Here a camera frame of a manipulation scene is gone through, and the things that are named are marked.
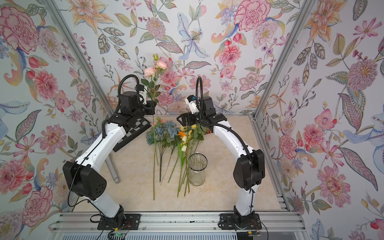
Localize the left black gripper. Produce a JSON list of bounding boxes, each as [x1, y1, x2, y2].
[[130, 99, 157, 121]]

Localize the pink rose stem two blooms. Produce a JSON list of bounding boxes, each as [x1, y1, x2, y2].
[[141, 54, 168, 200]]

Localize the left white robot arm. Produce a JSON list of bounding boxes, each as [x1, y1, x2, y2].
[[63, 75, 157, 229]]

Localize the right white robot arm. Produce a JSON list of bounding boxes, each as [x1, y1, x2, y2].
[[177, 77, 266, 230]]

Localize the clear ribbed glass vase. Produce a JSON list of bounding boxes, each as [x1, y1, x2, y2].
[[187, 153, 208, 187]]

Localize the yellow rose stem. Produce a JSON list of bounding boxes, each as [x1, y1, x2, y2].
[[179, 124, 206, 196]]

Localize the black white checkerboard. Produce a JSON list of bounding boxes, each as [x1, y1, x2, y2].
[[113, 118, 151, 152]]

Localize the orange white flower stem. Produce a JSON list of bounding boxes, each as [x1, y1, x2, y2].
[[178, 131, 188, 196]]

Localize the blue hydrangea bunch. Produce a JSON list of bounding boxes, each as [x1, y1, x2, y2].
[[146, 118, 180, 184]]

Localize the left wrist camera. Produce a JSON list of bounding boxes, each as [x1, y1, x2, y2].
[[136, 84, 147, 105]]

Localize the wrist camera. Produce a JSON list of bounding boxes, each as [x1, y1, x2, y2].
[[185, 95, 200, 114], [136, 84, 147, 105]]

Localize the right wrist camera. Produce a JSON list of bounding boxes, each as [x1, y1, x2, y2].
[[185, 95, 200, 114]]

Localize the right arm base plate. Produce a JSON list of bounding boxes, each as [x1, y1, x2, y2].
[[218, 211, 263, 230]]

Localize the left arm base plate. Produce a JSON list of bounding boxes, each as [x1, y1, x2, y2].
[[96, 214, 141, 231]]

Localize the aluminium rail frame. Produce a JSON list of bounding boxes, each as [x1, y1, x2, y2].
[[49, 212, 309, 240]]

